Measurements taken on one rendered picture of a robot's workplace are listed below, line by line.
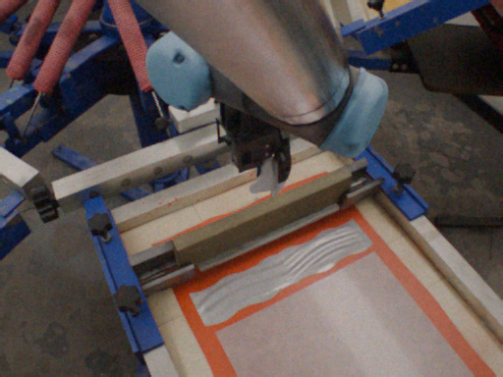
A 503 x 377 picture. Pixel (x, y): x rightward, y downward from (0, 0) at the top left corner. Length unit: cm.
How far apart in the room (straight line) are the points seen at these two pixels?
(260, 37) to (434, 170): 229
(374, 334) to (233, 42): 64
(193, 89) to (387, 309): 55
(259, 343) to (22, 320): 143
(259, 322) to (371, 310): 20
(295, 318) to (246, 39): 62
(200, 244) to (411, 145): 197
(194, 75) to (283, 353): 50
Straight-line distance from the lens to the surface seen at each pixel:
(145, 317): 73
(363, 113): 34
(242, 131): 57
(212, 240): 73
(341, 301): 79
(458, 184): 245
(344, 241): 85
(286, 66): 23
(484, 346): 84
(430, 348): 80
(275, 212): 76
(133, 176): 87
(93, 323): 189
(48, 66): 114
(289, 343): 74
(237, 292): 77
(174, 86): 40
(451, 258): 86
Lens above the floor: 165
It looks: 49 degrees down
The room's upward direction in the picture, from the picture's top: straight up
